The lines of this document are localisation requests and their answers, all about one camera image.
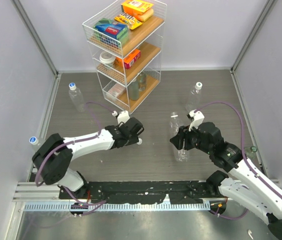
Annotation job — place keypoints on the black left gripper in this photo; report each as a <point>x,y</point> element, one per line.
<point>135,140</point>

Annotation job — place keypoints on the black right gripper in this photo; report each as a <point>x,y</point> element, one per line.
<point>183,135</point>

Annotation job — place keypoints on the blue and white bottle cap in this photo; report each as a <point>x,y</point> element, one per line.
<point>72,86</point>

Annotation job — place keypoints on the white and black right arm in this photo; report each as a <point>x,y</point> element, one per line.
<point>237,178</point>

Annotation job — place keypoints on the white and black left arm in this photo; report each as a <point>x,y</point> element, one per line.
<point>53,157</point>

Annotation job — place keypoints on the green glass bottle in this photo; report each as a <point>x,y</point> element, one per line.
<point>251,152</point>

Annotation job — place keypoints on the clear bottle with blue cap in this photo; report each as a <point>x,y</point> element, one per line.
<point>36,142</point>

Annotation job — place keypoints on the white box, bottom shelf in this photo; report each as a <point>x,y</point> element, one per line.
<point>115,92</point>

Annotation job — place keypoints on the glass jar, bottom shelf front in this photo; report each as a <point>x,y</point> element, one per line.
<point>133,90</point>

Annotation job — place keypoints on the glass jar, shelf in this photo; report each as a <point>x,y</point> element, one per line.
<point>133,90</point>
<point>142,81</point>

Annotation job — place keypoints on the glass jar, bottom shelf back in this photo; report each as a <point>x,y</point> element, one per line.
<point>142,81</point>

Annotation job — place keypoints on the white lidded paper cup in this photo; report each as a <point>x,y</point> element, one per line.
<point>107,58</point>

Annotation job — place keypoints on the orange box, middle shelf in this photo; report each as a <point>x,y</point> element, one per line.
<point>128,61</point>

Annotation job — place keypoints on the green and blue box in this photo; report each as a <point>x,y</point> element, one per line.
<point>111,32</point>

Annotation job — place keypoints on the yellow candy bag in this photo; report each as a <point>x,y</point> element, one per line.
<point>132,22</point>

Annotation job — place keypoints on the yellow sponge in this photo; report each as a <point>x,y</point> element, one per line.
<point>145,16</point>

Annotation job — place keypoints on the orange snack box, top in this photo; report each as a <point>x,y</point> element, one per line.
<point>138,7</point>

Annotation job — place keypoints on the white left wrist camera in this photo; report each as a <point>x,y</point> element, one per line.
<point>122,116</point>

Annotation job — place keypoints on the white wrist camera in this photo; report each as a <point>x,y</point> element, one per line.
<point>196,118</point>
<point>122,116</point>

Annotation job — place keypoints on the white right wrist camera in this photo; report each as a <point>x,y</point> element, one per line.
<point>196,118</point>

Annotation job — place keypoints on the white slotted cable duct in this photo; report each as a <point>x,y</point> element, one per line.
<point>62,206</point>

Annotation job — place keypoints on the white wire shelf rack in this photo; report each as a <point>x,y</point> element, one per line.
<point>148,38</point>

